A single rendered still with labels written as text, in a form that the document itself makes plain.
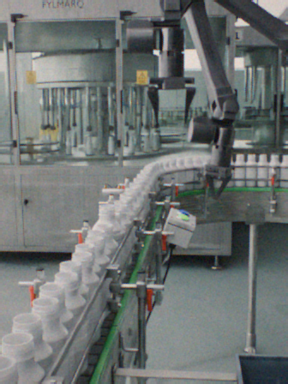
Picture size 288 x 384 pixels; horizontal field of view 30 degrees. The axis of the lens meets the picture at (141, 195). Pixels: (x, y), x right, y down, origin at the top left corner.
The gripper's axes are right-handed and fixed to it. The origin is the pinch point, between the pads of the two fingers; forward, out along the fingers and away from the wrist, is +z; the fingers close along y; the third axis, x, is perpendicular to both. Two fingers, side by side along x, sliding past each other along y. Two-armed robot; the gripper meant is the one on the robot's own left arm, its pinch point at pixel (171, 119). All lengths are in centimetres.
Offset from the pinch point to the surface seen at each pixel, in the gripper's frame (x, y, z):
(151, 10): 328, -36, -78
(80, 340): -43, -12, 34
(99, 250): -18.6, -13.0, 25.7
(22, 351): -66, -13, 25
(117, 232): -1.0, -12.2, 26.2
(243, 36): 518, 51, -80
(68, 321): -48, -12, 28
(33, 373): -66, -12, 27
